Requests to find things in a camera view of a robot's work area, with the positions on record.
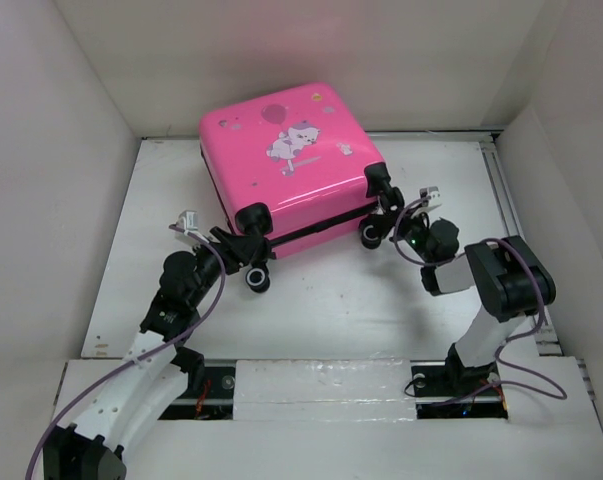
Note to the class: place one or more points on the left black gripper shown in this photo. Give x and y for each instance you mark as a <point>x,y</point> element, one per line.
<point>235,251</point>

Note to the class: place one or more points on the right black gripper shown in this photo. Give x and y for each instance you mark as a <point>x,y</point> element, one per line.
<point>384,222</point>

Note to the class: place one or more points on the pink hard-shell suitcase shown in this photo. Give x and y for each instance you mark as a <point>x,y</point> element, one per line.
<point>297,164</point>

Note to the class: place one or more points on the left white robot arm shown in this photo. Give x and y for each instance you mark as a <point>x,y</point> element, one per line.
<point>158,367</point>

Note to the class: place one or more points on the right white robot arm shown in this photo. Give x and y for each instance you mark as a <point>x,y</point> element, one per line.
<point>511,282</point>

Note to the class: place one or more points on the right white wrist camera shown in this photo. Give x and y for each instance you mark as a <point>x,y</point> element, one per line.
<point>430,198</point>

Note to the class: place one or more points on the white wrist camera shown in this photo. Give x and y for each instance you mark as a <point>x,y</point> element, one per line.
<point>187,223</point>
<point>430,198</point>

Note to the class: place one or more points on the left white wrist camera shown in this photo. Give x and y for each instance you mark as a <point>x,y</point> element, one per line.
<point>187,223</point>

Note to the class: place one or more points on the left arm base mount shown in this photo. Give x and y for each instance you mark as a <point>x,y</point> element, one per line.
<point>211,400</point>

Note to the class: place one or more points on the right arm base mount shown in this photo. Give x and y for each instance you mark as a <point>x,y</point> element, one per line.
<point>439,397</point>

